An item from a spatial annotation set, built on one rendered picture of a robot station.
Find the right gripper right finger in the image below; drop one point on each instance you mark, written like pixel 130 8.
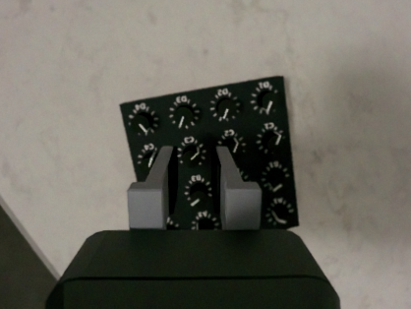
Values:
pixel 238 202

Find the black knob panel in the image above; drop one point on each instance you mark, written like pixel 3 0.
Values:
pixel 206 118

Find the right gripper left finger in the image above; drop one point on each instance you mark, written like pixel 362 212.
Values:
pixel 150 202

